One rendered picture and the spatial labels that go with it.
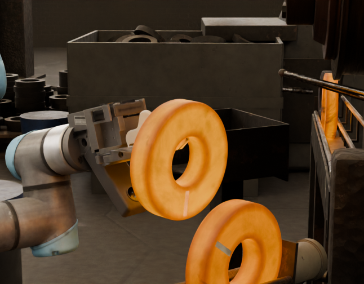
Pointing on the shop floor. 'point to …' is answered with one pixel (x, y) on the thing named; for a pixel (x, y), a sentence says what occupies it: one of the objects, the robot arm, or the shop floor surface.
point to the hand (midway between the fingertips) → (181, 145)
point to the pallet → (24, 106)
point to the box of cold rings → (174, 74)
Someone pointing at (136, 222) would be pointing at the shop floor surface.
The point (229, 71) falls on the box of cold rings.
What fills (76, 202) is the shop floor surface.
